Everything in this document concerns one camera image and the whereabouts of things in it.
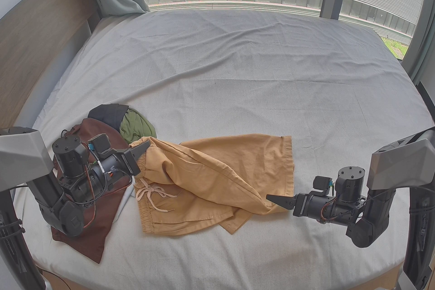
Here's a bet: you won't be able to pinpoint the green garment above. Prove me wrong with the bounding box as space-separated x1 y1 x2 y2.
120 108 157 144

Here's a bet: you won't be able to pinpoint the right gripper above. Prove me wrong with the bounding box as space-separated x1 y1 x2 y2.
292 192 332 218

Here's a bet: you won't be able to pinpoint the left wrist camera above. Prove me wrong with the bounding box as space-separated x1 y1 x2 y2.
89 134 118 160

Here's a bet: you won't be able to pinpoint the bed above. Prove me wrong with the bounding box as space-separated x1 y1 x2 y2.
0 0 435 290

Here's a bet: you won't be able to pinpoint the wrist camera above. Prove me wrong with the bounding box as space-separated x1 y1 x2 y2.
313 176 332 196
89 134 118 160

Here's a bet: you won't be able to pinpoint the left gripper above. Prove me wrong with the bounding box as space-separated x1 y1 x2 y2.
98 147 142 186

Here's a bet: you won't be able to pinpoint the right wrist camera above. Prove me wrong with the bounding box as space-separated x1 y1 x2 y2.
313 176 332 196

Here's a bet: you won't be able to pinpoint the black garment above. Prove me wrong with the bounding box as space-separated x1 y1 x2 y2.
88 104 131 133

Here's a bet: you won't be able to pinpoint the brown shorts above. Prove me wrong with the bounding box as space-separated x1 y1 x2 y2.
51 118 140 264

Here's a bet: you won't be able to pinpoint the white garment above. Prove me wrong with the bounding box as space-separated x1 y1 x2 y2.
114 180 135 222

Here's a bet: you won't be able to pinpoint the tan shorts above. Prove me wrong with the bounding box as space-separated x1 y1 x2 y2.
134 134 295 236

